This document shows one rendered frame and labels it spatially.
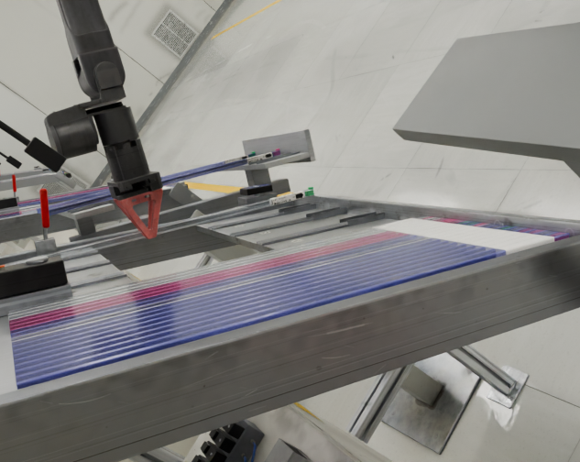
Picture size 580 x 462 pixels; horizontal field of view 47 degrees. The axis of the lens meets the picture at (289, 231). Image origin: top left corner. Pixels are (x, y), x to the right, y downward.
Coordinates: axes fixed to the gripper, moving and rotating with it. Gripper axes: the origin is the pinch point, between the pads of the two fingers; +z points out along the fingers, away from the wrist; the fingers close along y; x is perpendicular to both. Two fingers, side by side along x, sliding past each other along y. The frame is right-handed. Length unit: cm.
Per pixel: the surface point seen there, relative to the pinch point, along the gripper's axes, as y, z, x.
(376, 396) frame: -10, 49, 37
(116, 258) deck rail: -8.0, 3.6, -5.0
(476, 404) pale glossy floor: -18, 67, 66
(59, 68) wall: -748, -104, 94
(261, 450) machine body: 11.6, 36.2, 4.5
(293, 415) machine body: 14.2, 31.7, 10.2
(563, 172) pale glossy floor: -31, 25, 120
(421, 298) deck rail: 60, 2, 8
